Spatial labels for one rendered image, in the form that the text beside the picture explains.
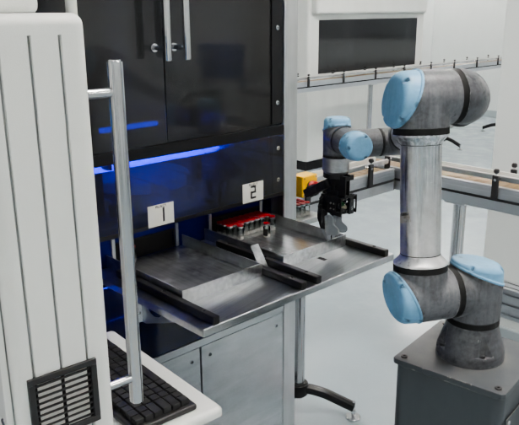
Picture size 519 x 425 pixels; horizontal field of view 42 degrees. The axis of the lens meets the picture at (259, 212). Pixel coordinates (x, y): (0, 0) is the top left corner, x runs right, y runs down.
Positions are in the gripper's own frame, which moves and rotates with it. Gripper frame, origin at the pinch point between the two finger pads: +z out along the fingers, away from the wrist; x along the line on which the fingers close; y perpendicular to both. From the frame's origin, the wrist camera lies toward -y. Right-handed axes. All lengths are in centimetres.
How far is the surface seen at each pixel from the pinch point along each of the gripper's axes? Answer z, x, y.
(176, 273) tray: 3.4, -43.4, -15.1
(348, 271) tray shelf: 3.6, -8.9, 15.1
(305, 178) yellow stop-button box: -11.0, 15.5, -23.9
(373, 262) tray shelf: 3.8, 1.3, 15.4
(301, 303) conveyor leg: 43, 31, -39
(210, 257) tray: 3.3, -29.2, -18.3
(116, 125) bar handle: -46, -86, 30
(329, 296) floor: 91, 128, -109
